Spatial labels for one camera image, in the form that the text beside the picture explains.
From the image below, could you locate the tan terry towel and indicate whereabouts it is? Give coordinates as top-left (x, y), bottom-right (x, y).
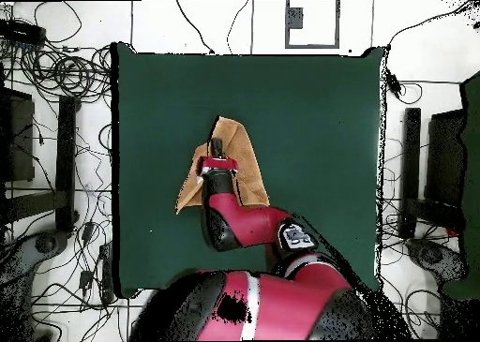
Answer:
top-left (174, 115), bottom-right (271, 215)

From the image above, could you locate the dark green table cloth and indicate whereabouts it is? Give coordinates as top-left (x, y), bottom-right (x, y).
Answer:
top-left (111, 41), bottom-right (385, 299)

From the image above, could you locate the black power adapter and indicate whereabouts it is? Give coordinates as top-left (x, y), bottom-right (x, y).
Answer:
top-left (81, 221), bottom-right (97, 244)
top-left (78, 269), bottom-right (94, 292)

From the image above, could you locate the black stand foot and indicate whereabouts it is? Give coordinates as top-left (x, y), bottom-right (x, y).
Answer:
top-left (397, 107), bottom-right (466, 240)
top-left (4, 95), bottom-right (81, 233)

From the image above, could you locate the dark grey stand base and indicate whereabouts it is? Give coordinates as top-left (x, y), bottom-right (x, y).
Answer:
top-left (406, 236), bottom-right (468, 287)
top-left (0, 229), bottom-right (70, 341)

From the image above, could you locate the black box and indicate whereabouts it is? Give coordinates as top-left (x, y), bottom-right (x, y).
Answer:
top-left (425, 108), bottom-right (468, 208)
top-left (0, 86), bottom-right (36, 183)

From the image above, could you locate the black power strip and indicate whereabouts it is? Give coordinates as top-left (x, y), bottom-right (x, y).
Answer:
top-left (0, 18), bottom-right (47, 46)

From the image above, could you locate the green cloth covered table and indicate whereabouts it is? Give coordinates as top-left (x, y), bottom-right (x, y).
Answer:
top-left (442, 70), bottom-right (480, 301)

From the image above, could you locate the thin black cable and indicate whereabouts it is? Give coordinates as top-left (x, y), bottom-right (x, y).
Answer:
top-left (174, 0), bottom-right (217, 55)

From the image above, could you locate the grey floor hatch frame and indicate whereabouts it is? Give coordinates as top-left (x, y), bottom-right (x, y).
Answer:
top-left (283, 0), bottom-right (341, 50)

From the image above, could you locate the black cable with plug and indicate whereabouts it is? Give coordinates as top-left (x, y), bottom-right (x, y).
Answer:
top-left (383, 0), bottom-right (480, 105)

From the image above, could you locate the coiled black cable bundle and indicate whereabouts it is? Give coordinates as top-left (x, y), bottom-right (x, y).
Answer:
top-left (14, 43), bottom-right (113, 105)

